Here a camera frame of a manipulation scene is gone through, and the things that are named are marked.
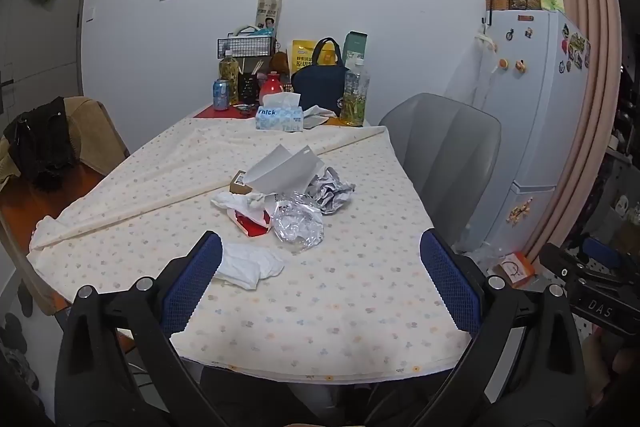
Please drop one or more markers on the green carton box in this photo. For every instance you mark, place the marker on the green carton box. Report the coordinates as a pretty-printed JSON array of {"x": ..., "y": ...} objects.
[{"x": 356, "y": 44}]

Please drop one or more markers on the group of fridge magnets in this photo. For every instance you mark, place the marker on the group of fridge magnets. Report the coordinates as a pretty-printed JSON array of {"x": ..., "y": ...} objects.
[{"x": 577, "y": 49}]

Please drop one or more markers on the clear plastic wrap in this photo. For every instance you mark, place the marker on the clear plastic wrap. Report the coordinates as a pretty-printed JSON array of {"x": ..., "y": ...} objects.
[{"x": 297, "y": 227}]

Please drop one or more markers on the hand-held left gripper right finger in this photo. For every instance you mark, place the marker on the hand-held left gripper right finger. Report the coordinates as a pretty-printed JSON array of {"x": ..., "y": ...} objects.
[{"x": 450, "y": 287}]

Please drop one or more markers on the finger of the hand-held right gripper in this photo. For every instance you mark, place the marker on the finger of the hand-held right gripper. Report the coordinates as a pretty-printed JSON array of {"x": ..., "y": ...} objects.
[
  {"x": 607, "y": 252},
  {"x": 560, "y": 262}
]

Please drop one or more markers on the white paper card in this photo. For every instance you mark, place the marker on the white paper card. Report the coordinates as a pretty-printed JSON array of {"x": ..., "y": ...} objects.
[{"x": 287, "y": 172}]

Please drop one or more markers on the brown round jar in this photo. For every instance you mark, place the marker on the brown round jar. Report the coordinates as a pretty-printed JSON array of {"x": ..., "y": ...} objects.
[{"x": 281, "y": 62}]

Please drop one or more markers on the orange and white floor box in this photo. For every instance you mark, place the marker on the orange and white floor box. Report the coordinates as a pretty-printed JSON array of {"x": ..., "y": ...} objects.
[{"x": 515, "y": 269}]

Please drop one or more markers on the silver foil wrapper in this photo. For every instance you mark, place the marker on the silver foil wrapper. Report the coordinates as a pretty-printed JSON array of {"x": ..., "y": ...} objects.
[{"x": 332, "y": 192}]

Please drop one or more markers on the yellow fridge magnet cluster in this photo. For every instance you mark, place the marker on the yellow fridge magnet cluster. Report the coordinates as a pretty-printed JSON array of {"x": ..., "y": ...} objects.
[{"x": 519, "y": 213}]

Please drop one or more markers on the green tea bottle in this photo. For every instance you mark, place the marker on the green tea bottle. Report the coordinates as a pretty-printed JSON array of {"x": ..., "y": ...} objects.
[{"x": 228, "y": 74}]

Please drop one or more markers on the black pen holder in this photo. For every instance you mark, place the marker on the black pen holder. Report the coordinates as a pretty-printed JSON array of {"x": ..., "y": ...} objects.
[{"x": 248, "y": 88}]

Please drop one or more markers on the grey chair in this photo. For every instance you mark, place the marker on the grey chair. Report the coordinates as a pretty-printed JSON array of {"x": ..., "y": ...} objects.
[{"x": 440, "y": 147}]

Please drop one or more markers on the white hanging bag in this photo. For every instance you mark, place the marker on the white hanging bag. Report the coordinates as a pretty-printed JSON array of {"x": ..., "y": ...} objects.
[{"x": 475, "y": 77}]

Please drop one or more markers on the chair with draped clothes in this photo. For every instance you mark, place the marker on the chair with draped clothes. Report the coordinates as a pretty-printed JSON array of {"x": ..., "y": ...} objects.
[{"x": 97, "y": 132}]

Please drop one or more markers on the pink curtain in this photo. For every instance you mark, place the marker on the pink curtain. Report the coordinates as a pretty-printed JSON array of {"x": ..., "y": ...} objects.
[{"x": 595, "y": 107}]

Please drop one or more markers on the blue drink can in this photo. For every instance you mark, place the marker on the blue drink can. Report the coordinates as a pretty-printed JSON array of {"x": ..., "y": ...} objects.
[{"x": 221, "y": 96}]

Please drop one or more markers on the small white tissue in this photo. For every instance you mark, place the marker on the small white tissue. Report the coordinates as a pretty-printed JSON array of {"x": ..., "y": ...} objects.
[{"x": 232, "y": 201}]

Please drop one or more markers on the small brown cardboard box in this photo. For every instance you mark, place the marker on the small brown cardboard box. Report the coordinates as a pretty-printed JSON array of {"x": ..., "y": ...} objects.
[{"x": 239, "y": 184}]

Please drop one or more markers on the white fridge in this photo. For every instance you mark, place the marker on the white fridge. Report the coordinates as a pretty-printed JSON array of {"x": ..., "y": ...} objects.
[{"x": 535, "y": 107}]

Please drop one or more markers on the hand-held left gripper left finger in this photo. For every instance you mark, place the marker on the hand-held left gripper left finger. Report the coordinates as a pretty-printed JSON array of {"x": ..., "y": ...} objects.
[{"x": 192, "y": 287}]

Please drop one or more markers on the red table mat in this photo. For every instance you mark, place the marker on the red table mat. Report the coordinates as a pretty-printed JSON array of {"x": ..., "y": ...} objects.
[{"x": 210, "y": 112}]

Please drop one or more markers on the large white tissue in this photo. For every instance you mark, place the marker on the large white tissue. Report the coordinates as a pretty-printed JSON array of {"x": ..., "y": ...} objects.
[{"x": 245, "y": 264}]

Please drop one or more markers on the grey door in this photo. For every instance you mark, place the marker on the grey door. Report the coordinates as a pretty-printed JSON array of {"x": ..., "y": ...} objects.
[{"x": 30, "y": 37}]

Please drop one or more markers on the dark floral floor mat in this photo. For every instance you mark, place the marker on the dark floral floor mat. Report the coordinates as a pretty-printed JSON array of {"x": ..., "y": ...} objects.
[{"x": 15, "y": 347}]

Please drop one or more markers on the white paper bag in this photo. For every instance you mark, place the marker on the white paper bag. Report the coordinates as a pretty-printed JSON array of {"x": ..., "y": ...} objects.
[{"x": 270, "y": 9}]

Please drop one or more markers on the large clear plastic bottle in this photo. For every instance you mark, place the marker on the large clear plastic bottle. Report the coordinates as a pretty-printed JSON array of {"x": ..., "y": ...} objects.
[{"x": 355, "y": 97}]

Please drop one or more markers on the navy lunch bag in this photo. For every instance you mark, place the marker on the navy lunch bag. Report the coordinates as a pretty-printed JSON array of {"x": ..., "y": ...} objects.
[{"x": 317, "y": 84}]

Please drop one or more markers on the red and white packet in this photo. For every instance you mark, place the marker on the red and white packet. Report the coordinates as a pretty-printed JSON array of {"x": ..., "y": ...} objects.
[{"x": 250, "y": 224}]

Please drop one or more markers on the white and grey cloth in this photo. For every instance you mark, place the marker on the white and grey cloth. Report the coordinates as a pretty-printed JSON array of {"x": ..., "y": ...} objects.
[{"x": 317, "y": 116}]

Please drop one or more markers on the person's right hand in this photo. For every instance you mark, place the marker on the person's right hand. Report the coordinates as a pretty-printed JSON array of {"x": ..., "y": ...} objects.
[{"x": 617, "y": 367}]

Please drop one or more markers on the black garment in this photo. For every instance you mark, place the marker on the black garment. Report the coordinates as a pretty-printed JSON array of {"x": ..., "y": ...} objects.
[{"x": 42, "y": 142}]

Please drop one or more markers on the blue and white tissue box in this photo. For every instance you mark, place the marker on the blue and white tissue box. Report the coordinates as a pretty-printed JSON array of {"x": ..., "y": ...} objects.
[{"x": 278, "y": 119}]

